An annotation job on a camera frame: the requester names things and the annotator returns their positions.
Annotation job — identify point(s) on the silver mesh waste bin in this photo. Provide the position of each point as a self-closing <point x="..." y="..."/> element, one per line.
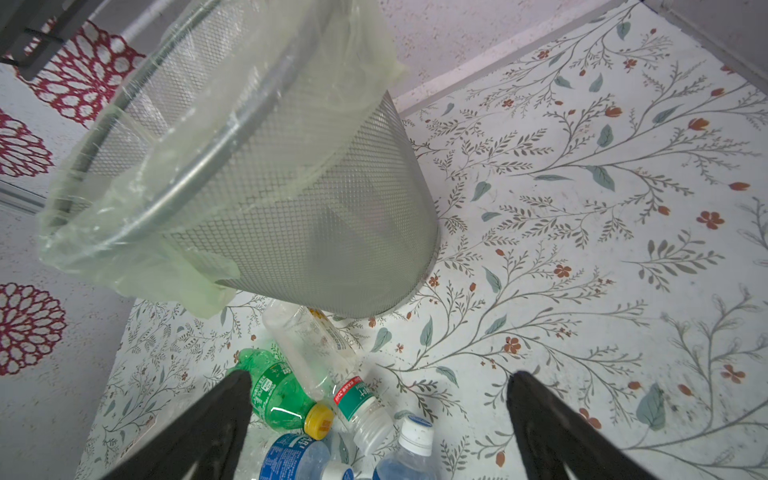
<point x="378" y="235"/>

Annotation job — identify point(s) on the crushed Pocari bottle blue label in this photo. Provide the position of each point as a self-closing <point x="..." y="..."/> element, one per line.
<point x="295" y="456"/>

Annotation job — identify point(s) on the green plastic bin liner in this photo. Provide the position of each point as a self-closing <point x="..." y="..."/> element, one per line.
<point x="207" y="171"/>

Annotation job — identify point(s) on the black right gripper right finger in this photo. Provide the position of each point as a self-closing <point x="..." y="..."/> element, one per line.
<point x="554" y="441"/>

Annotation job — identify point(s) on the clear bottle green red label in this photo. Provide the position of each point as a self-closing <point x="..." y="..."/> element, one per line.
<point x="328" y="369"/>

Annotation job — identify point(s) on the dark grey wall shelf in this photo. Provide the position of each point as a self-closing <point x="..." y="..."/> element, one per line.
<point x="34" y="31"/>

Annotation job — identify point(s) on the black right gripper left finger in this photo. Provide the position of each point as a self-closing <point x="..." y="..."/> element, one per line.
<point x="204" y="442"/>

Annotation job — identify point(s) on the green bottle yellow cap upper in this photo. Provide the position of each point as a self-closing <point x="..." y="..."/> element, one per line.
<point x="278" y="399"/>

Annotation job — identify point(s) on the clear bottle blue label white cap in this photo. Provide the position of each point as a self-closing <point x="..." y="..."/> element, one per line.
<point x="413" y="457"/>

